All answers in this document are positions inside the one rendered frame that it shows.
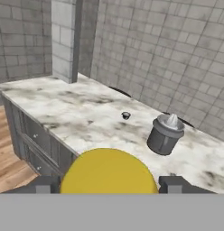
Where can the grey drawer front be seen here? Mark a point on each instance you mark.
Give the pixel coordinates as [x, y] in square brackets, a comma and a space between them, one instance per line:
[41, 164]
[38, 133]

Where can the grey citrus juicer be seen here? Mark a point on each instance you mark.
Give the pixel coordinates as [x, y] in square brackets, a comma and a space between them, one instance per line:
[165, 136]

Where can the grey counter cabinet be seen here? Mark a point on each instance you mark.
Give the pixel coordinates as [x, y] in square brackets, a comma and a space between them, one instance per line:
[17, 129]

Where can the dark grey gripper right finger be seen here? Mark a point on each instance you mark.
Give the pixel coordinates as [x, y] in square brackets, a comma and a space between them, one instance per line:
[171, 183]

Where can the small black round cap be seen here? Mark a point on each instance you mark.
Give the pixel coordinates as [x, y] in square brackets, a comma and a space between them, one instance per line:
[126, 115]

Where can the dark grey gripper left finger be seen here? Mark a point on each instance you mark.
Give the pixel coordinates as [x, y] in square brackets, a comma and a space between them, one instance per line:
[47, 184]

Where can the yellow mustard bottle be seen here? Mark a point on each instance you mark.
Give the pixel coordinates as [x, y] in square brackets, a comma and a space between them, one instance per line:
[107, 173]

